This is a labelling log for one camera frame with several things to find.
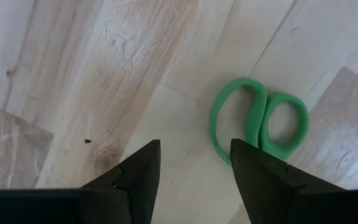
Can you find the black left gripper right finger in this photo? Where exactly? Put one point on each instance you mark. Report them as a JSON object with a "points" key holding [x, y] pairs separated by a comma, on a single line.
{"points": [[275, 193]]}

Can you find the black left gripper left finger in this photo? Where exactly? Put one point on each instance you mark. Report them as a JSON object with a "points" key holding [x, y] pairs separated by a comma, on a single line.
{"points": [[129, 193]]}

